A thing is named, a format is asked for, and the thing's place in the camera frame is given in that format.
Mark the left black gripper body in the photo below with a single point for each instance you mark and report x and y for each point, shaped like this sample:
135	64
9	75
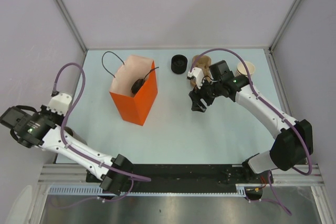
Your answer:
56	117

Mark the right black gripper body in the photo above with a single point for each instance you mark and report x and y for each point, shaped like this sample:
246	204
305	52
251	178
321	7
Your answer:
209	91

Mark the black plastic cup lid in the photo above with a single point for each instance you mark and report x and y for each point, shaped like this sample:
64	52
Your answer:
137	85

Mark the orange paper bag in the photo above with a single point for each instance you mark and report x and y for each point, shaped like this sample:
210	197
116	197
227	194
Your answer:
134	109

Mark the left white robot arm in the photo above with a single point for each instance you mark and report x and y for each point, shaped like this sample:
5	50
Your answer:
42	129

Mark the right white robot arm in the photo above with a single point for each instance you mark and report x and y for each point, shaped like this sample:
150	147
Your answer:
293	138

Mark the stack of paper cups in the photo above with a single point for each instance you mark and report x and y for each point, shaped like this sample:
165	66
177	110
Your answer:
244	68

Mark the grey tape roll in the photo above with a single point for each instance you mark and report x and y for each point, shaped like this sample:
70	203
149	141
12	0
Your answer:
75	135

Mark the stack of black lids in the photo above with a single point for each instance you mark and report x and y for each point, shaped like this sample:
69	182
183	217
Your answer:
178	64

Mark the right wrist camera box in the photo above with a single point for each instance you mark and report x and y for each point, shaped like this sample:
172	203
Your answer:
196	76

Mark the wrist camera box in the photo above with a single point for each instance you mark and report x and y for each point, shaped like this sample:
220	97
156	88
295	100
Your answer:
60	104
196	76

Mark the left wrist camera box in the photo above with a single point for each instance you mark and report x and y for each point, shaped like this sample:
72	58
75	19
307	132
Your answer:
60	104

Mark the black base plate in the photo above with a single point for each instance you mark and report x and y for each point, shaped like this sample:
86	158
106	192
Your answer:
193	178

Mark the aluminium frame rail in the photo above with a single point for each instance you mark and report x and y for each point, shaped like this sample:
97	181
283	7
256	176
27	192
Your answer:
293	178

